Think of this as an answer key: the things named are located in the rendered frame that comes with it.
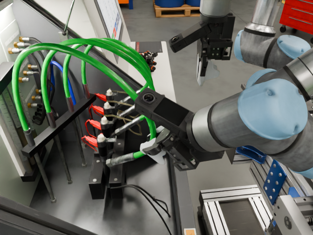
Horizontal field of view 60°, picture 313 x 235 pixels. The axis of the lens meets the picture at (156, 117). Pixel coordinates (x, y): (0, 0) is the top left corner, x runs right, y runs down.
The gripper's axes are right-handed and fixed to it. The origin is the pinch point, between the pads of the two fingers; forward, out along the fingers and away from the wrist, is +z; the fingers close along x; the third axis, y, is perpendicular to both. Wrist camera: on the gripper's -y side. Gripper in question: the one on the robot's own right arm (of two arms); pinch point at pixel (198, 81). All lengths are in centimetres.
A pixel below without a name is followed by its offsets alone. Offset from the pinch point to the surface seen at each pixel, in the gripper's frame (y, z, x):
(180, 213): -6.9, 27.8, -26.2
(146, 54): -15, 21, 66
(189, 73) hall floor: 38, 122, 229
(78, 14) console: -37.6, -13.4, 23.0
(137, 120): -18.8, 10.6, -4.7
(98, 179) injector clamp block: -31.0, 24.7, -15.5
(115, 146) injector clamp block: -27.0, 24.7, -1.1
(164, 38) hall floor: 14, 122, 347
